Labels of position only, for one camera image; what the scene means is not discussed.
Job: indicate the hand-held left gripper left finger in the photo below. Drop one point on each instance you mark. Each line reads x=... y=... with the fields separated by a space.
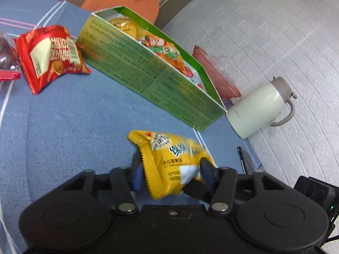
x=137 y=176

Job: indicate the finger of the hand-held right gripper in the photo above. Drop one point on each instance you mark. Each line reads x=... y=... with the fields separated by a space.
x=196 y=189

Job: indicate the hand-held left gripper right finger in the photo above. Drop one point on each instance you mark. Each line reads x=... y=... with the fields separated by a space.
x=209 y=174

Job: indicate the yellow snack packet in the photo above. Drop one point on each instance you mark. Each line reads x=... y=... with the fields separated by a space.
x=169 y=158

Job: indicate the green cardboard box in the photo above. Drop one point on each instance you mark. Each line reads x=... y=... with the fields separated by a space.
x=137 y=71

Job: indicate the cartoon print snack packet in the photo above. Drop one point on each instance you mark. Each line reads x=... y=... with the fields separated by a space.
x=164 y=50

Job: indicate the black flat device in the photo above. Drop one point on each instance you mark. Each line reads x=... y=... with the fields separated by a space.
x=245 y=161

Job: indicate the blue-grey striped tablecloth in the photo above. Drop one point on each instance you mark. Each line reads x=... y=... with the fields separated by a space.
x=79 y=127

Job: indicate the white thermal kettle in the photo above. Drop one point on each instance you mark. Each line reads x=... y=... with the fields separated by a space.
x=254 y=108

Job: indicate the reddish brown tray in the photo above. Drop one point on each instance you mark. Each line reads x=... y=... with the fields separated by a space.
x=212 y=74

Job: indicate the clear bubble wrap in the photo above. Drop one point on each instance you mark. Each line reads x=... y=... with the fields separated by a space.
x=221 y=63

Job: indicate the red chip packet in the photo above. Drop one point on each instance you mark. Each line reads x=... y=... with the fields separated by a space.
x=47 y=58

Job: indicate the clear dried fruit bag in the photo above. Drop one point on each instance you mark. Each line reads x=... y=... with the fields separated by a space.
x=6 y=55

